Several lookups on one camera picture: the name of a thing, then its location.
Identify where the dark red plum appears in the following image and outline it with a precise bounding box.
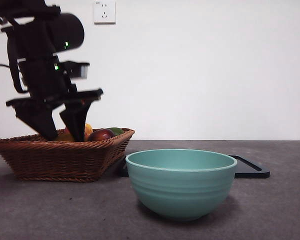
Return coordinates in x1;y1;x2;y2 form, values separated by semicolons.
87;128;116;142

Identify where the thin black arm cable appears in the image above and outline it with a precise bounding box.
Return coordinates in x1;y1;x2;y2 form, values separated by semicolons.
0;64;12;87

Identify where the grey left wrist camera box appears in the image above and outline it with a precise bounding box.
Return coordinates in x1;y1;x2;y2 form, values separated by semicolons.
61;60;91;80

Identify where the black rectangular tray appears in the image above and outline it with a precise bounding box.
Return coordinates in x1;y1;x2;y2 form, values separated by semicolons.
121;154;271;180

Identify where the brown wicker basket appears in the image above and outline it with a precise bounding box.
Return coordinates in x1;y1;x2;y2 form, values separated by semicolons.
0;127;136;183

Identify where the looped black arm cable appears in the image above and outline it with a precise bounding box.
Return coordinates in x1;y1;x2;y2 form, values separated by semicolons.
6;34;29;94

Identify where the green avocado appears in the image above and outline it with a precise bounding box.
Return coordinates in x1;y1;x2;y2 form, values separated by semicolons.
107;127;126;137

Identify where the white wall socket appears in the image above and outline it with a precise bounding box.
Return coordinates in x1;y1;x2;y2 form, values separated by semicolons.
93;0;117;25

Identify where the teal ceramic bowl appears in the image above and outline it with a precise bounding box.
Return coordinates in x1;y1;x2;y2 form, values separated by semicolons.
125;148;238;222

